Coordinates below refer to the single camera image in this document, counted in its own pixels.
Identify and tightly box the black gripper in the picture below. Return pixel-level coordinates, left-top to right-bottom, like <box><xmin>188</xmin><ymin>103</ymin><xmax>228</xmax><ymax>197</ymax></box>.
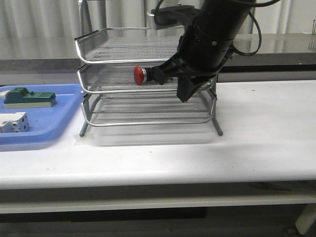
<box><xmin>150</xmin><ymin>22</ymin><xmax>234</xmax><ymax>102</ymax></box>

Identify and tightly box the red emergency stop button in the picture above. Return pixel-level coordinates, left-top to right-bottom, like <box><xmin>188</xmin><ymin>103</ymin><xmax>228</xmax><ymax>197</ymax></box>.
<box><xmin>133</xmin><ymin>65</ymin><xmax>173</xmax><ymax>85</ymax></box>

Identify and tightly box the silver mesh tray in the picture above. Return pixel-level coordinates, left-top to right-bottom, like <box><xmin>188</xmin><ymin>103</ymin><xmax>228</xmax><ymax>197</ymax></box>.
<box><xmin>75</xmin><ymin>26</ymin><xmax>184</xmax><ymax>64</ymax></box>
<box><xmin>77</xmin><ymin>61</ymin><xmax>218</xmax><ymax>95</ymax></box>
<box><xmin>81</xmin><ymin>91</ymin><xmax>216</xmax><ymax>127</ymax></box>

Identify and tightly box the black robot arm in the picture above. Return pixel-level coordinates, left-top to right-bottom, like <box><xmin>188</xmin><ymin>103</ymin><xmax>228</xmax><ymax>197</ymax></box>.
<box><xmin>145</xmin><ymin>0</ymin><xmax>250</xmax><ymax>102</ymax></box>

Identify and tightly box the clear tape patch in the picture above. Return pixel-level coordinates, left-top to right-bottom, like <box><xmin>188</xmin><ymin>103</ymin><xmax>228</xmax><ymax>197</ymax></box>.
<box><xmin>74</xmin><ymin>134</ymin><xmax>95</xmax><ymax>146</ymax></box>

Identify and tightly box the blue plastic tray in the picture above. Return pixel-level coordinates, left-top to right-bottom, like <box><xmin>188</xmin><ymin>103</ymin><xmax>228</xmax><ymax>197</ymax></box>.
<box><xmin>0</xmin><ymin>83</ymin><xmax>83</xmax><ymax>152</ymax></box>

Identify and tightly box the grey stone counter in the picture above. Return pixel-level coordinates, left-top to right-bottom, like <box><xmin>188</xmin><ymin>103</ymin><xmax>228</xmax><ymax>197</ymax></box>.
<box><xmin>0</xmin><ymin>34</ymin><xmax>316</xmax><ymax>85</ymax></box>

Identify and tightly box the green electrical module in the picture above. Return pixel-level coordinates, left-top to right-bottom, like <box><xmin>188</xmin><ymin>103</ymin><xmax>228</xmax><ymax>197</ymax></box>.
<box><xmin>4</xmin><ymin>87</ymin><xmax>56</xmax><ymax>109</ymax></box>

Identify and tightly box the white circuit breaker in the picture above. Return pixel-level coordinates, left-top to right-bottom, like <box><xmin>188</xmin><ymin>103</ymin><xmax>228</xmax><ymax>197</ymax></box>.
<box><xmin>0</xmin><ymin>112</ymin><xmax>30</xmax><ymax>133</ymax></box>

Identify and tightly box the white table leg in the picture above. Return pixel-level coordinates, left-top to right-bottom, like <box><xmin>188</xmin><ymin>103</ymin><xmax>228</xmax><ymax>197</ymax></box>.
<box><xmin>295</xmin><ymin>203</ymin><xmax>316</xmax><ymax>235</ymax></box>

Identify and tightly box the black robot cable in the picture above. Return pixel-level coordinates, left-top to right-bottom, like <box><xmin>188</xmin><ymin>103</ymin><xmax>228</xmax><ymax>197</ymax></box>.
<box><xmin>153</xmin><ymin>0</ymin><xmax>281</xmax><ymax>56</ymax></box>

